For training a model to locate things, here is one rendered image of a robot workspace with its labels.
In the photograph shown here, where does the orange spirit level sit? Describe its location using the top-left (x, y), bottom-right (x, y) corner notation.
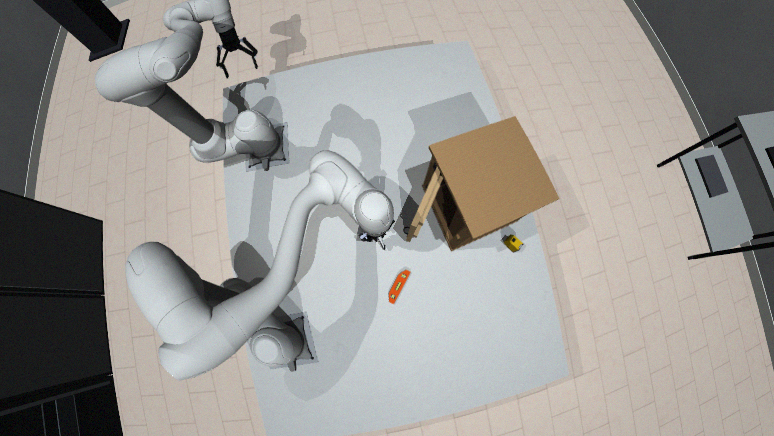
top-left (389, 270), bottom-right (411, 304)

